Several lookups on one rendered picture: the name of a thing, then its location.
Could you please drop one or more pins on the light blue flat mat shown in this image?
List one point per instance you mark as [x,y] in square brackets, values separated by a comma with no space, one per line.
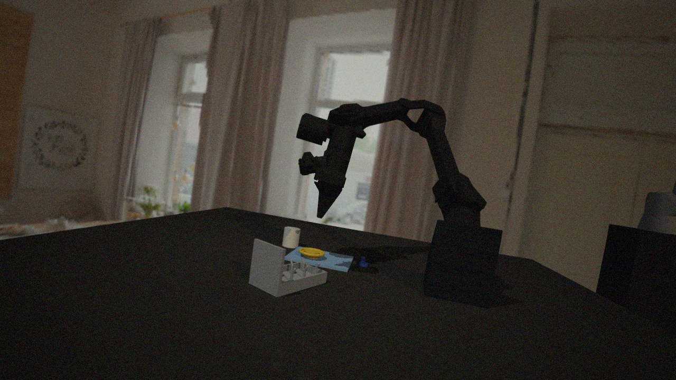
[329,260]

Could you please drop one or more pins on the yellow round plate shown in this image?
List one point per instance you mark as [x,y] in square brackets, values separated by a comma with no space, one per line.
[311,253]

